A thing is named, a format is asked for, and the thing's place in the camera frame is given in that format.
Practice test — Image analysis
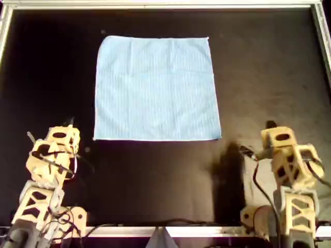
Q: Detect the thin black right arm wire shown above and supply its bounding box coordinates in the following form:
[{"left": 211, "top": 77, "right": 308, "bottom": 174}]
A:
[{"left": 305, "top": 158, "right": 331, "bottom": 187}]

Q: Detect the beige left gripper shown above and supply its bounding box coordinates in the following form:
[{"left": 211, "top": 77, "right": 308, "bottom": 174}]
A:
[{"left": 47, "top": 117, "right": 81, "bottom": 153}]

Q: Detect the light blue microfibre cloth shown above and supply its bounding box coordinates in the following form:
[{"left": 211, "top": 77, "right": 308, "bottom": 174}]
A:
[{"left": 92, "top": 35, "right": 222, "bottom": 142}]

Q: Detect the thin black left arm wire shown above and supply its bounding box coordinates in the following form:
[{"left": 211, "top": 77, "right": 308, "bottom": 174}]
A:
[{"left": 30, "top": 151, "right": 78, "bottom": 181}]

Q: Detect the grey camera stand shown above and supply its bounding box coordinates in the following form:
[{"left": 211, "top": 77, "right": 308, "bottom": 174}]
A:
[{"left": 146, "top": 226, "right": 179, "bottom": 248}]

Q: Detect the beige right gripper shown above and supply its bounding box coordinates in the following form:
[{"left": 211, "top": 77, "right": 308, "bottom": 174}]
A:
[{"left": 260, "top": 120, "right": 296, "bottom": 156}]

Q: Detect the thin black arm wire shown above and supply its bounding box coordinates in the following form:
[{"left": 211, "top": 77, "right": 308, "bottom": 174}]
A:
[
  {"left": 30, "top": 151, "right": 78, "bottom": 181},
  {"left": 305, "top": 158, "right": 331, "bottom": 187}
]

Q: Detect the black camera circuit board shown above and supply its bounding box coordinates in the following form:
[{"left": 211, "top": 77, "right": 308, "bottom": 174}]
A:
[{"left": 239, "top": 145, "right": 257, "bottom": 161}]

